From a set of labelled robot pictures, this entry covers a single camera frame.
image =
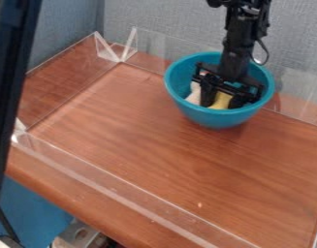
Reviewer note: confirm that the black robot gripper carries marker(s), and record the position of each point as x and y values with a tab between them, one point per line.
246	22

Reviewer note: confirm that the yellow toy banana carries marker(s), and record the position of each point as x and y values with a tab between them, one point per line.
221	101

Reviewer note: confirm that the blue plastic bowl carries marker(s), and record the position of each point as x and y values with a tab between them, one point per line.
212	118

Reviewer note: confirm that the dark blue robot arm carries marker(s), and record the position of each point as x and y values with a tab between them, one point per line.
17	26

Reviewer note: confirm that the white red toy mushroom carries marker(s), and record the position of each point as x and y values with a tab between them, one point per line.
194	97

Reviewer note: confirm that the clear acrylic table barrier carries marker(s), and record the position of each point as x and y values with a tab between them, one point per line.
105	148

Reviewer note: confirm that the grey metal bracket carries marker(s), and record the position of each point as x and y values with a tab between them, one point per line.
79	236

